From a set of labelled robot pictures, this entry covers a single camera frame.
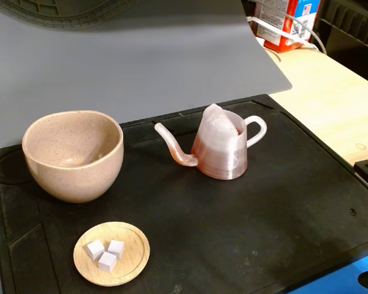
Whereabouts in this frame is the translucent pink plastic kettle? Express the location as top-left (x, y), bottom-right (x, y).
top-left (154, 103), bottom-right (268, 180)

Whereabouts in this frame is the beige speckled ceramic cup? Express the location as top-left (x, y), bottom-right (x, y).
top-left (21, 110), bottom-right (125, 204)

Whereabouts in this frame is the black rubber tray mat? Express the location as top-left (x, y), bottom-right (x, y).
top-left (0, 94), bottom-right (368, 294)

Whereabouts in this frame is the smooth grey backdrop sheet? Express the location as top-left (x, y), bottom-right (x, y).
top-left (0, 0), bottom-right (293, 151)

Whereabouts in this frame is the round wooden coaster plate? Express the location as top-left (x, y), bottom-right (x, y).
top-left (73, 221), bottom-right (151, 287)

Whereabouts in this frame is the small white cube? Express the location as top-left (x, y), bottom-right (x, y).
top-left (107, 239), bottom-right (125, 260)
top-left (85, 239), bottom-right (105, 262)
top-left (98, 251), bottom-right (118, 273)

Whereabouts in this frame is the red and white carton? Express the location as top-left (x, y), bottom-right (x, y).
top-left (250, 0), bottom-right (321, 53)

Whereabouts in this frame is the dark grey ribbed rubber mat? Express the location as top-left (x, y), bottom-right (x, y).
top-left (0, 0), bottom-right (154, 30)

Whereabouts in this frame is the blue plastic object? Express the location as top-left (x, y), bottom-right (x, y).
top-left (282, 244), bottom-right (368, 294)

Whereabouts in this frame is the black plastic crate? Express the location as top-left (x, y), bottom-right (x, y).
top-left (312, 0), bottom-right (368, 89)

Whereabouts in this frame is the thin grey cable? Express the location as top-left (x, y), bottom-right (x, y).
top-left (286, 13), bottom-right (328, 55)

